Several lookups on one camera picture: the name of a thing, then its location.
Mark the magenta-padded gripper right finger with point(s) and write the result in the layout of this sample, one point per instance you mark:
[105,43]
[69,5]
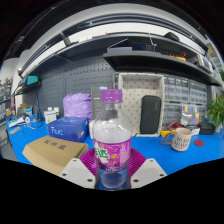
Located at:
[146,170]

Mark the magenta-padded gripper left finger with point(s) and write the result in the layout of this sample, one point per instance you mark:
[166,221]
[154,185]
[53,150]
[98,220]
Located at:
[85,168]

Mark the purple-capped clear drink bottle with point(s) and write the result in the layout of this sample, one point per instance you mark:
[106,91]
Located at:
[111,140]

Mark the brown cardboard box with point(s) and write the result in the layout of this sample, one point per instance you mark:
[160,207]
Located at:
[50,151]

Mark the yellow multimeter with red leads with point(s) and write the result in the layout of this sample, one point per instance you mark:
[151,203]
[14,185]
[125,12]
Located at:
[166,133]

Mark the blue printed box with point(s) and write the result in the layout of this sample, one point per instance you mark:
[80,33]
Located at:
[66,130]

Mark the beige patterned mug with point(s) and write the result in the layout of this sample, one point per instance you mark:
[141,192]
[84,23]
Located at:
[181,140]

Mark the flat round red coaster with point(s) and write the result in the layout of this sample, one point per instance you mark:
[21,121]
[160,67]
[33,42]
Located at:
[199,142]

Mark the black box with white label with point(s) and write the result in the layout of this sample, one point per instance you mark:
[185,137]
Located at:
[194,130]

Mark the purple plastic bag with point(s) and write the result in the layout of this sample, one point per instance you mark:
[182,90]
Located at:
[76,105]

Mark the dark grey upright box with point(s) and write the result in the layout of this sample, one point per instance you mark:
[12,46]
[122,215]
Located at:
[96,100]

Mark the parts cabinet with coloured drawers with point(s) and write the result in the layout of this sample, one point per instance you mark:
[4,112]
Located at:
[193,115]

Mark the flat black case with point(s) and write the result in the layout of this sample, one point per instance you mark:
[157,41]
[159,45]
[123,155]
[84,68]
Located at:
[206,128]

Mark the green potted plant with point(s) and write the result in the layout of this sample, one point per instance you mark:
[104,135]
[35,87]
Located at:
[216,111]

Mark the dark overhead shelf unit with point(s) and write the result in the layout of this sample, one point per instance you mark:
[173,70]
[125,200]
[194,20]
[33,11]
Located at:
[140,61]

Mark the white-framed shelf unit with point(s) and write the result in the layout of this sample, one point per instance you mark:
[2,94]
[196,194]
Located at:
[217,63]

